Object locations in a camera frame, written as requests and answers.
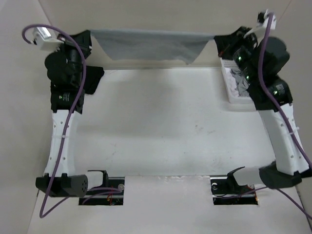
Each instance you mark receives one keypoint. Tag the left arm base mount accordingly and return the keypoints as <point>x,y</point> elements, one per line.
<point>111,194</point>

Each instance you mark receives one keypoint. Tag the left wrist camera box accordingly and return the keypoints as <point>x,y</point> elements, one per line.
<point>44,40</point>

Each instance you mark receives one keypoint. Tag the folded black tank top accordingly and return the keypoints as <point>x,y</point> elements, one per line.
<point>93,77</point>

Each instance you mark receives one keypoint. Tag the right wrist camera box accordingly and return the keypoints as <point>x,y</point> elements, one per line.
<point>264,19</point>

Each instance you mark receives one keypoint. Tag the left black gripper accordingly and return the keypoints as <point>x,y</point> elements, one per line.
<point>83,39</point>

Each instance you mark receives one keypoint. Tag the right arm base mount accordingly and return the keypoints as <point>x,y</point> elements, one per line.
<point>225,192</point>

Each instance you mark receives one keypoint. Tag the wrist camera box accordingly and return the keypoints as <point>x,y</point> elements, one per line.
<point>44,40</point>
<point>264,19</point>

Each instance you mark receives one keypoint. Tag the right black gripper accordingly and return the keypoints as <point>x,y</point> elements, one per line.
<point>225,44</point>

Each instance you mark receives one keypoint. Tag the white plastic basket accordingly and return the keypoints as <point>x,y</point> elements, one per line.
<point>233,100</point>

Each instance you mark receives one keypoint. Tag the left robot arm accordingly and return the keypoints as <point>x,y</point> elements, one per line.
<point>70,82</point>

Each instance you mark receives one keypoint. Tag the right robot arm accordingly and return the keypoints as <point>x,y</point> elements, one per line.
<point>260,63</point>

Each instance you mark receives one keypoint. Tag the white tank top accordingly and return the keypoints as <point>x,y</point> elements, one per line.
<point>231,81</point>

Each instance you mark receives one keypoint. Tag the grey tank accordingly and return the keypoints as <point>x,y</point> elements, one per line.
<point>155,45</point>
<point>241,83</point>

